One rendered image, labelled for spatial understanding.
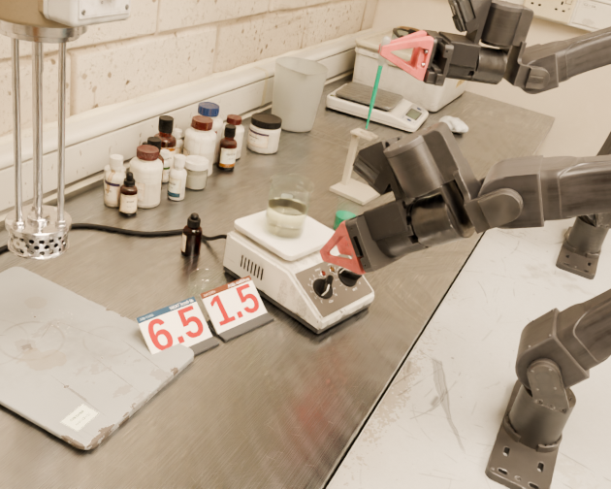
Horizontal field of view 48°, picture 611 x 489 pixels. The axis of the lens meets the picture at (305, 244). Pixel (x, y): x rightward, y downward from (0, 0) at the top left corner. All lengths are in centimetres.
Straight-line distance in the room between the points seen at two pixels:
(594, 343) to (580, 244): 61
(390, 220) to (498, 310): 40
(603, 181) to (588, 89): 164
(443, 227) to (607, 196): 16
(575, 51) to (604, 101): 116
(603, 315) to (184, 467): 47
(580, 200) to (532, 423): 28
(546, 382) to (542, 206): 20
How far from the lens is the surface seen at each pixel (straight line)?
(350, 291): 99
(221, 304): 93
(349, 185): 141
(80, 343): 88
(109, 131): 128
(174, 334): 88
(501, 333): 109
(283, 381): 87
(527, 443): 88
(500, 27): 116
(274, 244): 97
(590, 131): 240
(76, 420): 78
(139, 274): 103
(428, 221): 76
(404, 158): 74
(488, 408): 93
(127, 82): 136
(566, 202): 73
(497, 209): 72
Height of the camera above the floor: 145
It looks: 28 degrees down
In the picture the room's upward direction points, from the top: 12 degrees clockwise
